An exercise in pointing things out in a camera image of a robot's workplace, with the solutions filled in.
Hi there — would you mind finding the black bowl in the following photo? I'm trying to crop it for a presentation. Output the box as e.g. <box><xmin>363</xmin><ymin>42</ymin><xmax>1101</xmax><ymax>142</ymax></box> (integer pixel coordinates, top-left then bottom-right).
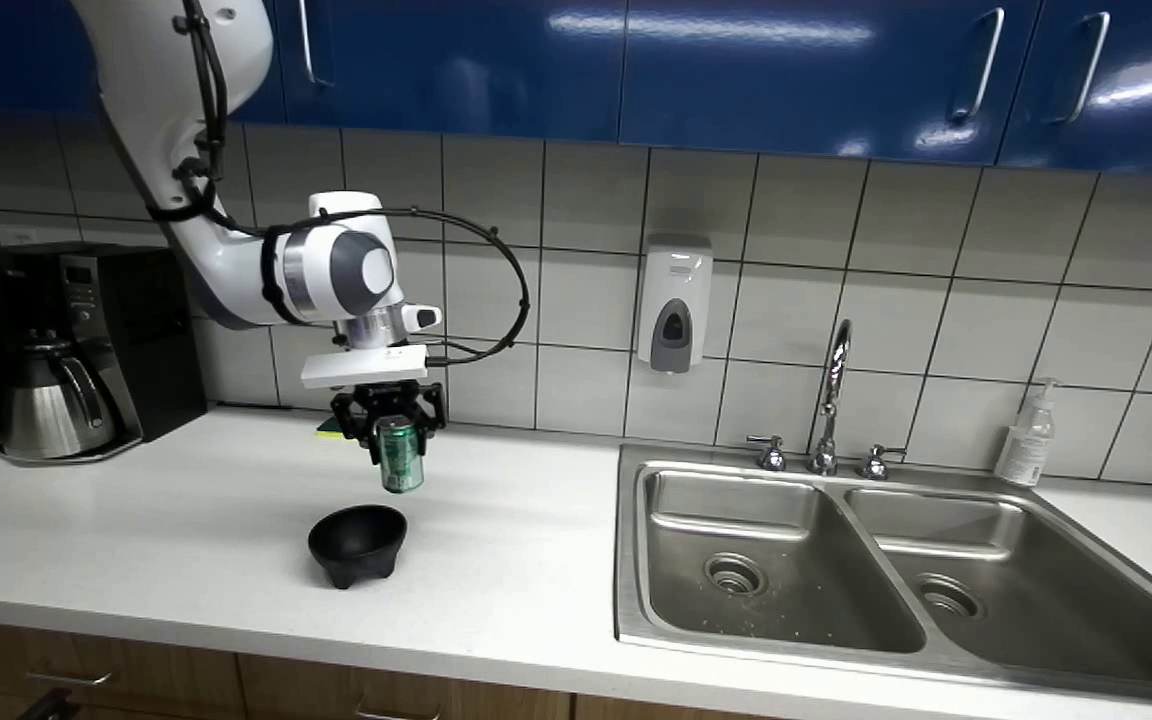
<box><xmin>306</xmin><ymin>500</ymin><xmax>414</xmax><ymax>591</ymax></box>

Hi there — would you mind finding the black coffee maker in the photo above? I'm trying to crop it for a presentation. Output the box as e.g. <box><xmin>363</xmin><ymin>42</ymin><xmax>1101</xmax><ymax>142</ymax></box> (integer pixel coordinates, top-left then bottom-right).
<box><xmin>0</xmin><ymin>244</ymin><xmax>215</xmax><ymax>468</ymax></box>

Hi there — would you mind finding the metal drawer handle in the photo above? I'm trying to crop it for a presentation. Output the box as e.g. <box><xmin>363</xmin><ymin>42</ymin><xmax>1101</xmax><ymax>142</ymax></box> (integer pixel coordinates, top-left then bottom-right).
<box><xmin>22</xmin><ymin>667</ymin><xmax>117</xmax><ymax>694</ymax></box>

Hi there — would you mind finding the chrome gooseneck faucet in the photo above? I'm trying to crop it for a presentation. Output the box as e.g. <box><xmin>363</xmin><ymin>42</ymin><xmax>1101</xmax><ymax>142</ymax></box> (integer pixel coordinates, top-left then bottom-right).
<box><xmin>805</xmin><ymin>317</ymin><xmax>860</xmax><ymax>478</ymax></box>

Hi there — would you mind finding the stainless steel double sink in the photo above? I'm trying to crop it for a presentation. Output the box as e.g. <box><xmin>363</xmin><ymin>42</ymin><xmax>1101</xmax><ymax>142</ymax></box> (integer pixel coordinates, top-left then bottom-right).
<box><xmin>608</xmin><ymin>441</ymin><xmax>1152</xmax><ymax>710</ymax></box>

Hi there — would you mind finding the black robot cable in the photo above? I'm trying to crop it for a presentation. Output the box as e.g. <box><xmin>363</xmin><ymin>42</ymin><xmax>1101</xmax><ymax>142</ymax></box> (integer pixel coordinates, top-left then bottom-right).
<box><xmin>373</xmin><ymin>199</ymin><xmax>535</xmax><ymax>372</ymax></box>

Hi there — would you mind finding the silver cabinet door handle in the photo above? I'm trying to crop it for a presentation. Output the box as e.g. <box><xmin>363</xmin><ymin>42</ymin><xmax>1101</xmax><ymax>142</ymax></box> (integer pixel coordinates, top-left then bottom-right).
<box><xmin>1061</xmin><ymin>9</ymin><xmax>1117</xmax><ymax>130</ymax></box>
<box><xmin>953</xmin><ymin>3</ymin><xmax>1013</xmax><ymax>127</ymax></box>
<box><xmin>294</xmin><ymin>0</ymin><xmax>324</xmax><ymax>93</ymax></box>

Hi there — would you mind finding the green soda can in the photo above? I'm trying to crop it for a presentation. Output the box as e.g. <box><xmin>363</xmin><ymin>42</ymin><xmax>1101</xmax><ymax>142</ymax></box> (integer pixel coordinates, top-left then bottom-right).
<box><xmin>375</xmin><ymin>413</ymin><xmax>431</xmax><ymax>500</ymax></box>

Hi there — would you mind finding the steel coffee carafe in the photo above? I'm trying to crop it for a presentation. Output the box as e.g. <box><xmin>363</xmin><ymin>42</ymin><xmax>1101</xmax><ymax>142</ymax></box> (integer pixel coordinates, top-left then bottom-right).
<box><xmin>0</xmin><ymin>328</ymin><xmax>122</xmax><ymax>468</ymax></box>

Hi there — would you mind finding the blue cabinet door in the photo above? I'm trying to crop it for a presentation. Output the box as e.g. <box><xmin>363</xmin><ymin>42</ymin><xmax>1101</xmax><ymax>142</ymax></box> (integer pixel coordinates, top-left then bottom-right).
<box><xmin>232</xmin><ymin>0</ymin><xmax>636</xmax><ymax>147</ymax></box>
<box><xmin>1000</xmin><ymin>0</ymin><xmax>1152</xmax><ymax>184</ymax></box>
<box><xmin>619</xmin><ymin>0</ymin><xmax>1047</xmax><ymax>172</ymax></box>

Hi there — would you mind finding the chrome faucet handle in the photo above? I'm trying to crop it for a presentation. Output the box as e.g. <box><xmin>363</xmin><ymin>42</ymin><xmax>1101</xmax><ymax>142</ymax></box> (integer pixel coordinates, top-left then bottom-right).
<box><xmin>857</xmin><ymin>441</ymin><xmax>911</xmax><ymax>482</ymax></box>
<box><xmin>744</xmin><ymin>433</ymin><xmax>798</xmax><ymax>477</ymax></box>

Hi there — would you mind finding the clear soap bottle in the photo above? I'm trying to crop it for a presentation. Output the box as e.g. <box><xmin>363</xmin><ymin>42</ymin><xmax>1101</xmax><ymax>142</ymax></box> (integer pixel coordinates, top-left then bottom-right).
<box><xmin>991</xmin><ymin>376</ymin><xmax>1061</xmax><ymax>493</ymax></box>

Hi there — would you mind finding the white wall soap dispenser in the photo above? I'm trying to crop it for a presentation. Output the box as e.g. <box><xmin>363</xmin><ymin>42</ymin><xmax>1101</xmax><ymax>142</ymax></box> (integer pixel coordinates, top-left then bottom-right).
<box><xmin>632</xmin><ymin>237</ymin><xmax>716</xmax><ymax>381</ymax></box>

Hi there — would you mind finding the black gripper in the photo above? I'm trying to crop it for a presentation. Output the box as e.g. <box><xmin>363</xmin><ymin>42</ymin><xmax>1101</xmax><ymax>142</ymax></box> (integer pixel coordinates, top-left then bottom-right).
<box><xmin>329</xmin><ymin>376</ymin><xmax>450</xmax><ymax>468</ymax></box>

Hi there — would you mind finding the wooden base cabinet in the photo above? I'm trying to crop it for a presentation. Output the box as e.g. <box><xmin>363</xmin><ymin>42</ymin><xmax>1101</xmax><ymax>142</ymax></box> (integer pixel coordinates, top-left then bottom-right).
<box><xmin>0</xmin><ymin>615</ymin><xmax>773</xmax><ymax>720</ymax></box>

